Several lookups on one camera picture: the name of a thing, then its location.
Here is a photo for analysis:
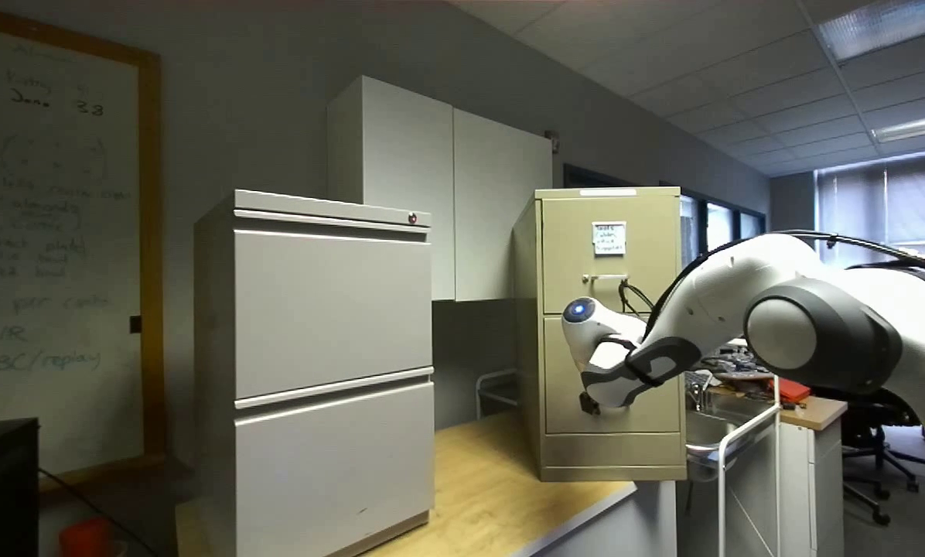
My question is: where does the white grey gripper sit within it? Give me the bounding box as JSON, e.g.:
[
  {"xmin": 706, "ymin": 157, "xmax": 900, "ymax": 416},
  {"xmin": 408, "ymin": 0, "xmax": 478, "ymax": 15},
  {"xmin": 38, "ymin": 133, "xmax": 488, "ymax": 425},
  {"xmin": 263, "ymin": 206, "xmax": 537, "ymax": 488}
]
[{"xmin": 561, "ymin": 298, "xmax": 646, "ymax": 414}]

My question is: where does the beige bottom drawer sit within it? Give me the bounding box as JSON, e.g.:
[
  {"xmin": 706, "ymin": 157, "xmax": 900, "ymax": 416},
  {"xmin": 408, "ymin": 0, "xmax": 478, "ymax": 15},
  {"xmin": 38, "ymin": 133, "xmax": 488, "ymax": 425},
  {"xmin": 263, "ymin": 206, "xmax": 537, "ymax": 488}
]
[{"xmin": 528, "ymin": 304, "xmax": 680, "ymax": 435}]

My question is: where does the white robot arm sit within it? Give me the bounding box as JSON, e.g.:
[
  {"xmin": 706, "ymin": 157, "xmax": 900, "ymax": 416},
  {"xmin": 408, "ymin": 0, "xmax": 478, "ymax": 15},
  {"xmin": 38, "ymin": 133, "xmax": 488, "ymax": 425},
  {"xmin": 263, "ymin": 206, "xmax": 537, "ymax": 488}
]
[{"xmin": 564, "ymin": 228, "xmax": 925, "ymax": 427}]

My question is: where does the beige file cabinet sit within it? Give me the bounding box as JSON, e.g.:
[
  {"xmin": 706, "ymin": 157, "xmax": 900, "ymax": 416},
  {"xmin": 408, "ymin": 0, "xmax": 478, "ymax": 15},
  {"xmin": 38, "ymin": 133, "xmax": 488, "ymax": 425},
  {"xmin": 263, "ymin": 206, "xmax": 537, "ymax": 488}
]
[{"xmin": 510, "ymin": 184, "xmax": 686, "ymax": 484}]

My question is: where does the grey lateral file cabinet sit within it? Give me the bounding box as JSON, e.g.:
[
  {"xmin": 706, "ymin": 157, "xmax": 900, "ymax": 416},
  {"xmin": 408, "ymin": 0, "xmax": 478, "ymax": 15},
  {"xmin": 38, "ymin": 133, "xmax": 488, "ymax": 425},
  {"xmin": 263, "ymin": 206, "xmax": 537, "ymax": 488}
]
[{"xmin": 194, "ymin": 187, "xmax": 433, "ymax": 557}]

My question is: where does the white paper label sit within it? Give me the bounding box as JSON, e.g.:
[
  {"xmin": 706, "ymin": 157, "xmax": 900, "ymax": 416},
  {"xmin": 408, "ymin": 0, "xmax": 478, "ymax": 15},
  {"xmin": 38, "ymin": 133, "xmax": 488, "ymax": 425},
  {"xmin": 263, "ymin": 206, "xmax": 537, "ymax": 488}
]
[{"xmin": 591, "ymin": 221, "xmax": 628, "ymax": 256}]

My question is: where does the red item on cart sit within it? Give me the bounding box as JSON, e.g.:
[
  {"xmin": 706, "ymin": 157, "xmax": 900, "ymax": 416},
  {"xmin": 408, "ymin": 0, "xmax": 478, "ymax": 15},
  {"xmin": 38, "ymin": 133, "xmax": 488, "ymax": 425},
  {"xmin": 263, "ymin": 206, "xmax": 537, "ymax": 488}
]
[{"xmin": 779, "ymin": 376, "xmax": 810, "ymax": 407}]

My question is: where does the white metal cart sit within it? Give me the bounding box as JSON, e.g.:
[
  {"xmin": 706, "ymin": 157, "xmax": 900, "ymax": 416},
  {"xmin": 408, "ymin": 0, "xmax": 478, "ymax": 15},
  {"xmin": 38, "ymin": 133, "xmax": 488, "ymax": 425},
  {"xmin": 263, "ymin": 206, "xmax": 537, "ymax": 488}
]
[{"xmin": 679, "ymin": 372, "xmax": 844, "ymax": 557}]

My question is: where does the black office chair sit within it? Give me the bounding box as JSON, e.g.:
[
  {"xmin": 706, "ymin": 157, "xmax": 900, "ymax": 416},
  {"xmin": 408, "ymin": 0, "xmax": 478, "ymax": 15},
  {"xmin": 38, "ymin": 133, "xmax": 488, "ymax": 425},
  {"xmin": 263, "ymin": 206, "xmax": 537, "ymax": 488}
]
[{"xmin": 843, "ymin": 389, "xmax": 925, "ymax": 525}]

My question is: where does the ceiling light panel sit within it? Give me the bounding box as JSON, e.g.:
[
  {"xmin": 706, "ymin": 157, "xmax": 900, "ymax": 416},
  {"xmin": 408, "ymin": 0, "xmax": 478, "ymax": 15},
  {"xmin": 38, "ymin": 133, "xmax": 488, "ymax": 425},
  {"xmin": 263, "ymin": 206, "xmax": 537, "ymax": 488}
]
[{"xmin": 820, "ymin": 0, "xmax": 925, "ymax": 63}]

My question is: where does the red object on floor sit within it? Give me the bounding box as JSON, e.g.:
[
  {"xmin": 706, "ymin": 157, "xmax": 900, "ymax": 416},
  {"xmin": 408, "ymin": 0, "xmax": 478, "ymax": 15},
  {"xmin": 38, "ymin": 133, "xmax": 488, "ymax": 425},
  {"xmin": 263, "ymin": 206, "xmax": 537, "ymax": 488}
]
[{"xmin": 58, "ymin": 521, "xmax": 117, "ymax": 557}]

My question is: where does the wood framed whiteboard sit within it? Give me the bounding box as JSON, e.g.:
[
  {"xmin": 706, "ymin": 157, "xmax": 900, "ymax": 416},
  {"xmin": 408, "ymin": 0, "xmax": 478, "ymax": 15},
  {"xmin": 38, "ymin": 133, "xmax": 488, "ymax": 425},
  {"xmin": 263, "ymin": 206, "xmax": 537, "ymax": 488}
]
[{"xmin": 0, "ymin": 12, "xmax": 163, "ymax": 476}]

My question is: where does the black box lower left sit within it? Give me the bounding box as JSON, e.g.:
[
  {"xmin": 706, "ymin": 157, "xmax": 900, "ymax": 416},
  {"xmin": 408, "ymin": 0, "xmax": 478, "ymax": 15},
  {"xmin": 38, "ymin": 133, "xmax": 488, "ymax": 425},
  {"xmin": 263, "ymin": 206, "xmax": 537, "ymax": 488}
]
[{"xmin": 0, "ymin": 416, "xmax": 38, "ymax": 557}]

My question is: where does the white wall cabinet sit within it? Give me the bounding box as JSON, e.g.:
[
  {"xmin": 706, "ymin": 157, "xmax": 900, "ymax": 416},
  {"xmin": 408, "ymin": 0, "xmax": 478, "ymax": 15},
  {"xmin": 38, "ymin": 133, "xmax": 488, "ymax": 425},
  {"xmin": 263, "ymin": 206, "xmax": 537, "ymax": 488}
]
[{"xmin": 326, "ymin": 76, "xmax": 553, "ymax": 300}]

